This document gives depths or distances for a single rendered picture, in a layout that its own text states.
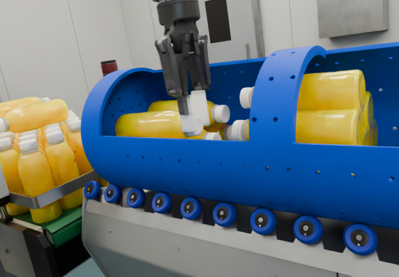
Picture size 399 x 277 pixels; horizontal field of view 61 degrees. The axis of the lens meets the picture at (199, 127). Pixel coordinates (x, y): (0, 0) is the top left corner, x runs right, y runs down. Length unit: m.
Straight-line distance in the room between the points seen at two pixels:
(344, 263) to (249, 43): 4.00
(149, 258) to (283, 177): 0.38
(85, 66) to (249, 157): 5.20
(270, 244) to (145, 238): 0.29
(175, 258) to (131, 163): 0.21
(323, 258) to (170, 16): 0.46
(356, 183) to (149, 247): 0.46
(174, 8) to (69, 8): 5.08
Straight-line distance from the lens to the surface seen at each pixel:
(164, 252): 0.74
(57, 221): 0.93
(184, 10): 0.61
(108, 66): 1.38
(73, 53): 5.57
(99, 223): 0.88
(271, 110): 0.49
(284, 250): 0.60
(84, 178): 0.96
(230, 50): 4.62
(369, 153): 0.46
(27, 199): 0.92
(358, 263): 0.57
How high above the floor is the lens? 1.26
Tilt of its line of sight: 13 degrees down
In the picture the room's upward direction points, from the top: 9 degrees counter-clockwise
